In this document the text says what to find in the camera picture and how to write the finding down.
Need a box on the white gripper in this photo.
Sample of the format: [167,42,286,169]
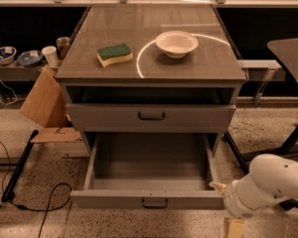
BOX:
[209,180,254,238]

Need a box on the grey drawer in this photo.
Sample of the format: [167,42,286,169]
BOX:
[67,103,235,133]
[72,133,224,209]

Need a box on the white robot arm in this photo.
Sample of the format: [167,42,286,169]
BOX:
[210,154,298,238]

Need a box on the grey drawer cabinet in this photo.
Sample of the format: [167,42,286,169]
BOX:
[56,4,246,149]

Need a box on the grey top drawer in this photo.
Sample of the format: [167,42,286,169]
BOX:
[67,103,235,133]

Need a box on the black right stand leg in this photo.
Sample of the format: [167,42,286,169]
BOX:
[224,131,248,175]

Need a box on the black stand leg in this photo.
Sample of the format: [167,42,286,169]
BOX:
[224,131,248,175]
[1,130,39,202]

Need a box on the dark side table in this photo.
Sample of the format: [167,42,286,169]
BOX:
[241,37,298,215]

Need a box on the white bowl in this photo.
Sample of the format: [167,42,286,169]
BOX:
[155,31,199,59]

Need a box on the green yellow sponge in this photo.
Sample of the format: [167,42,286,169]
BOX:
[96,43,133,67]

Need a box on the cardboard box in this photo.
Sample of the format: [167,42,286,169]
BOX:
[20,65,80,143]

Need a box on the black left stand leg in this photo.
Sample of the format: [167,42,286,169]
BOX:
[1,130,39,202]

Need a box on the brown glass jar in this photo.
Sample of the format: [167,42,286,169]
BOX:
[56,37,71,59]

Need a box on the white paper cup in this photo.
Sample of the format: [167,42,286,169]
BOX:
[42,46,59,67]

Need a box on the blue bowl right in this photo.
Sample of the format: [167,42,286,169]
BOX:
[17,50,43,67]

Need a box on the blue bowl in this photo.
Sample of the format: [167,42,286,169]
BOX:
[0,47,17,65]
[17,50,43,67]

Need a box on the blue bowl left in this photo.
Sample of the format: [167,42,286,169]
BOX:
[0,47,17,65]

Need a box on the white cable left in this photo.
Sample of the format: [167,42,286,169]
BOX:
[0,61,19,107]

